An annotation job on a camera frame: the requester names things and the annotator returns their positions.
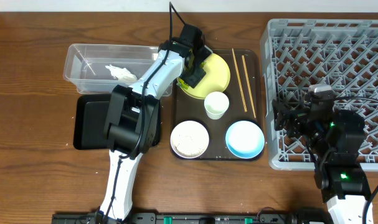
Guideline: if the white tissue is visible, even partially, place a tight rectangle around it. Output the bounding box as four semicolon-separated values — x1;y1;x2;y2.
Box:
105;64;137;82

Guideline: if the green snack wrapper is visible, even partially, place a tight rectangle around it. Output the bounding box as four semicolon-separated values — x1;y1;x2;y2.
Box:
177;78;190;90

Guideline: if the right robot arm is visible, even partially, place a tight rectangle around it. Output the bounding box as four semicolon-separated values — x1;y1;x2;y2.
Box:
272;90;373;223

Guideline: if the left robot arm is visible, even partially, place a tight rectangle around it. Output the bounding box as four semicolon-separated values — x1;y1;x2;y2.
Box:
95;24;212;223

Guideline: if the grey plastic dishwasher rack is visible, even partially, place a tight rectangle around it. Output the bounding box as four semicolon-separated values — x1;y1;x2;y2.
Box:
260;19;378;172

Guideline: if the left wooden chopstick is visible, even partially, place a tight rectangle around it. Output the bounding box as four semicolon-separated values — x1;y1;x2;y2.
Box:
232;48;247;113

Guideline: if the wooden chopstick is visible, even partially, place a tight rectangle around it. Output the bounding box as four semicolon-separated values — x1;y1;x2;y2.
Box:
232;48;247;113
242;55;257;118

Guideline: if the dark brown serving tray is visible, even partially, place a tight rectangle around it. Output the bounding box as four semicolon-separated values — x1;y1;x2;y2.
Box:
171;49;265;161

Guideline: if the yellow plastic plate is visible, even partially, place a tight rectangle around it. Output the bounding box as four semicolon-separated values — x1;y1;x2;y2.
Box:
182;53;230;100

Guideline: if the light blue bowl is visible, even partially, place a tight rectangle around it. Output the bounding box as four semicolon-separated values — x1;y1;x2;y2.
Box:
225;121;265;159

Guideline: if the right wooden chopstick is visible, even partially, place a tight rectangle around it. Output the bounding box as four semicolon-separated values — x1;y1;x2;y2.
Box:
242;55;257;118

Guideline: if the white paper cup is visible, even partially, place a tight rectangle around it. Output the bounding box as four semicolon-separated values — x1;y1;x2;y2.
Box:
204;91;230;119

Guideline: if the white bowl with crumbs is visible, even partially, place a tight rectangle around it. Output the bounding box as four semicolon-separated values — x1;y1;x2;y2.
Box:
170;120;210;159

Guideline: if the clear plastic bin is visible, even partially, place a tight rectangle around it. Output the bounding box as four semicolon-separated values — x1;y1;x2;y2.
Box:
64;44;158;94

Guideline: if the black plastic tray bin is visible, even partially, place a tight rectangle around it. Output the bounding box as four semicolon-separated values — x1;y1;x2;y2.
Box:
73;89;160;154

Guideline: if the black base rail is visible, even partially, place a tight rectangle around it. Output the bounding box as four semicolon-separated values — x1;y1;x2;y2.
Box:
51;213;332;224

